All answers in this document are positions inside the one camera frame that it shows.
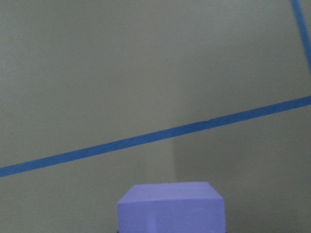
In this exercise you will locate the purple foam block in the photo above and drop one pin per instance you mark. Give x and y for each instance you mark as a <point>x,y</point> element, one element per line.
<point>190,207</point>

